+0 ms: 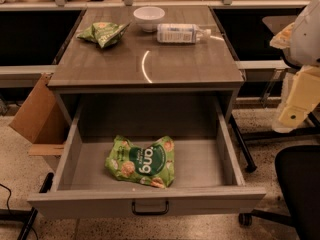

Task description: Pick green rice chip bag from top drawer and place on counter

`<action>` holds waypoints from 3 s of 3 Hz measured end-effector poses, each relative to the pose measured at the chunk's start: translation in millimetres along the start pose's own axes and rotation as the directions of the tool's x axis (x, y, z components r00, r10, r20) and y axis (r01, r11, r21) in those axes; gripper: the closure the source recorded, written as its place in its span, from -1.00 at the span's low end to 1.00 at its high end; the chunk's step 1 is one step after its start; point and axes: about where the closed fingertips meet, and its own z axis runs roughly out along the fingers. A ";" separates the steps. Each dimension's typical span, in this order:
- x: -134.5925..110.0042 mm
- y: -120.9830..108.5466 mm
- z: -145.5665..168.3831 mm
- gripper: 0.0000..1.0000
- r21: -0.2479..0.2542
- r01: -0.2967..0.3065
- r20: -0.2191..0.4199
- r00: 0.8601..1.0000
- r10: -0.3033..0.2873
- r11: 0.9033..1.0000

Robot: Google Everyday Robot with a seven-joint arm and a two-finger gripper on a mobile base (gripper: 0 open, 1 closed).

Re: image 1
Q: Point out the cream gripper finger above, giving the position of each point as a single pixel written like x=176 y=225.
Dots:
x=282 y=39
x=303 y=97

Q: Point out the green rice chip bag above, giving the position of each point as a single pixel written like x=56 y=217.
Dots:
x=151 y=166

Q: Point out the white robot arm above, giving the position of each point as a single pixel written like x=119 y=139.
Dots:
x=304 y=50

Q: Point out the grey open drawer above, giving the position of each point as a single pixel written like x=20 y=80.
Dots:
x=208 y=178

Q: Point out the crumpled green chip bag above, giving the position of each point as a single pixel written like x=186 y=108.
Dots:
x=104 y=34

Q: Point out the black office chair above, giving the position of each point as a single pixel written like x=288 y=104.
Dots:
x=298 y=174

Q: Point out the black table leg right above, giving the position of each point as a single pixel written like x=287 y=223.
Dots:
x=251 y=166

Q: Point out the clear plastic water bottle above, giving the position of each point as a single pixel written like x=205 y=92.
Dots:
x=173 y=33

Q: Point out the white bowl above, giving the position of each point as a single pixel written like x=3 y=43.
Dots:
x=148 y=17

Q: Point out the brown cardboard box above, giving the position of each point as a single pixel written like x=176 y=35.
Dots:
x=41 y=121

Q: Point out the black stand leg left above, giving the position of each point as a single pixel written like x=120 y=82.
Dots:
x=25 y=217

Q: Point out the black drawer handle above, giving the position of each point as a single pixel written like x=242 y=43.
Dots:
x=157 y=208

